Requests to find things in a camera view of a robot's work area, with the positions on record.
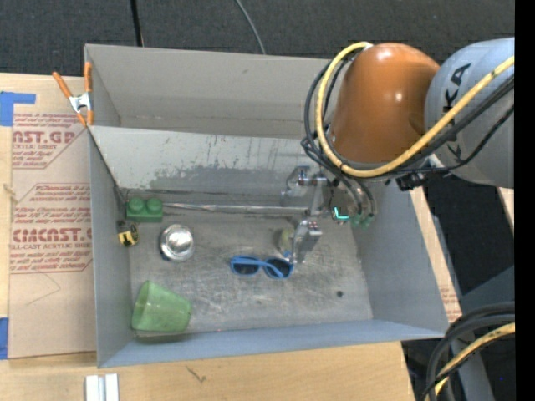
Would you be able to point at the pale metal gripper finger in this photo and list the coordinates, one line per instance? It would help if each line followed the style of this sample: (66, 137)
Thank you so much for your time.
(305, 238)
(297, 192)

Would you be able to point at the pale yellow-green ball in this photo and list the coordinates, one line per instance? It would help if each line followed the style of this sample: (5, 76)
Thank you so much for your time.
(283, 238)

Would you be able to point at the blue sunglasses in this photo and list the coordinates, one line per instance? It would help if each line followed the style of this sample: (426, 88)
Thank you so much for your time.
(246, 266)

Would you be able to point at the grey metal bin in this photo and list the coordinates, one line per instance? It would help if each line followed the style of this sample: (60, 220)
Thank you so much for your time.
(251, 303)

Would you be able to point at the clear round glass thing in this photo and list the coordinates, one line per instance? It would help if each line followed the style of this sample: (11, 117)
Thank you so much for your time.
(177, 242)

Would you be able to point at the green toy brick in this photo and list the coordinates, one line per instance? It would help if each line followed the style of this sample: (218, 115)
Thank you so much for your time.
(144, 211)

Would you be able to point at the green plastic cup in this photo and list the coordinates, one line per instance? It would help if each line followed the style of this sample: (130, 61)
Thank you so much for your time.
(161, 309)

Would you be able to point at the yellow and black tape measure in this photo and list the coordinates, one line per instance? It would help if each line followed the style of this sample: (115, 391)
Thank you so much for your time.
(127, 236)

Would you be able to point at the brown cardboard board, red print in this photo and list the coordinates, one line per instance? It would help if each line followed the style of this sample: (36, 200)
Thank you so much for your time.
(50, 299)

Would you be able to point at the black cylinder on white bracket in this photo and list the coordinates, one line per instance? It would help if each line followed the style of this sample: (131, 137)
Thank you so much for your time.
(409, 180)

